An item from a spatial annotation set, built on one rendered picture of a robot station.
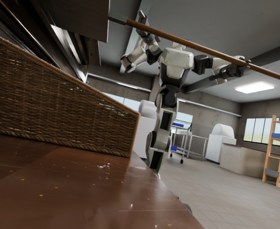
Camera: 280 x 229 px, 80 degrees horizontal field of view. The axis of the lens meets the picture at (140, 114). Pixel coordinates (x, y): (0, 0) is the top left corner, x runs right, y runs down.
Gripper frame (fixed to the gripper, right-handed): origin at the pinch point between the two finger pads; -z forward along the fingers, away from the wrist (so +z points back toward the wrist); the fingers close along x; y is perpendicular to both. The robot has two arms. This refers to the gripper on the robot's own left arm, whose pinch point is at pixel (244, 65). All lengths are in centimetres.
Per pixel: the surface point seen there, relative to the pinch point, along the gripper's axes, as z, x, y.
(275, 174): 287, 92, -401
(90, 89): -30, 43, 80
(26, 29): -19, 26, 108
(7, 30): -21, 29, 112
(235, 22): 213, -212, -142
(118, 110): -30, 47, 69
